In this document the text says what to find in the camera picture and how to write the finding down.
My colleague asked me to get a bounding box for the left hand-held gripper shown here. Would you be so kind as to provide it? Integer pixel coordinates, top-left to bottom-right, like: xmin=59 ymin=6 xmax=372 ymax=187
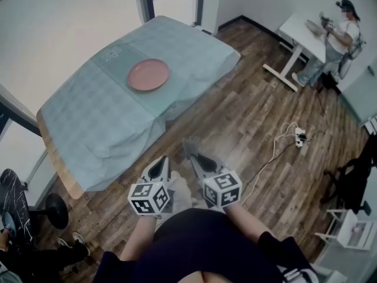
xmin=128 ymin=156 xmax=172 ymax=217

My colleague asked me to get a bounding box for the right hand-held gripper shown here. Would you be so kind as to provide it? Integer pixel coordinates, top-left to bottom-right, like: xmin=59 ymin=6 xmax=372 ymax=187
xmin=190 ymin=153 xmax=243 ymax=213

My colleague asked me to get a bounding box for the big pink plate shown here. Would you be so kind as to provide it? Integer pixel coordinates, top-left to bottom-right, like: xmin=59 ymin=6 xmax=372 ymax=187
xmin=127 ymin=58 xmax=171 ymax=93

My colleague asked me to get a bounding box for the person's right forearm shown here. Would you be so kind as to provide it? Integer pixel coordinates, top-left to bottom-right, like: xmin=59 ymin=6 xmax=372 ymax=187
xmin=223 ymin=205 xmax=276 ymax=241

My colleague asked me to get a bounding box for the person's left forearm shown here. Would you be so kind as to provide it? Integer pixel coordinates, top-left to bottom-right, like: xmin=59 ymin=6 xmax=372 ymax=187
xmin=119 ymin=215 xmax=163 ymax=262

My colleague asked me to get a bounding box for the light green checked tablecloth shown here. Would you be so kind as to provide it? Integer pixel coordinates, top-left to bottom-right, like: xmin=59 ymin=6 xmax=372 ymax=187
xmin=39 ymin=15 xmax=242 ymax=192

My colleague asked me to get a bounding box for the person's dark shirt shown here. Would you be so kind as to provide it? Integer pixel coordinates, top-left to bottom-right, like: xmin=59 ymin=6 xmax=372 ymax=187
xmin=100 ymin=208 xmax=313 ymax=283

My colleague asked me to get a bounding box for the wooden table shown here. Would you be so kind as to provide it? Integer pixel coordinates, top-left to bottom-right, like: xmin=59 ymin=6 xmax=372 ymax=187
xmin=35 ymin=110 xmax=86 ymax=200

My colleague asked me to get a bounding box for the black marble round table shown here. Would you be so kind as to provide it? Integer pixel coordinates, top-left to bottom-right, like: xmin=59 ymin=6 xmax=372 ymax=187
xmin=0 ymin=168 xmax=32 ymax=244

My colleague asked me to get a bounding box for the black office chair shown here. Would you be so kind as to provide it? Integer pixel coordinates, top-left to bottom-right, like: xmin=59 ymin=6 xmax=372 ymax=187
xmin=320 ymin=134 xmax=377 ymax=215

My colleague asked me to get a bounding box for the white cart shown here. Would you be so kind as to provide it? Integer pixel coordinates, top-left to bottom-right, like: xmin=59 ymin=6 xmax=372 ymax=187
xmin=315 ymin=200 xmax=377 ymax=251

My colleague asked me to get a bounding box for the white desk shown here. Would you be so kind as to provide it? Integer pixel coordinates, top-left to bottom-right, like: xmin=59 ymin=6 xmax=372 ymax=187
xmin=263 ymin=12 xmax=328 ymax=93

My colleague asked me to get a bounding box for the teal cabinet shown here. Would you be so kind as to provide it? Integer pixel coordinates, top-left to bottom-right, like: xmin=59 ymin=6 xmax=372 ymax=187
xmin=338 ymin=66 xmax=377 ymax=126

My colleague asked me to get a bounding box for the grey item on desk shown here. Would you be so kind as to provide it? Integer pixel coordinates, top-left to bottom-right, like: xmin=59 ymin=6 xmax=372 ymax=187
xmin=305 ymin=18 xmax=325 ymax=38

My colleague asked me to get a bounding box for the white power strip with cable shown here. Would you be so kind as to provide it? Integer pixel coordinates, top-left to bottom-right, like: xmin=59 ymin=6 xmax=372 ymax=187
xmin=240 ymin=93 xmax=336 ymax=194

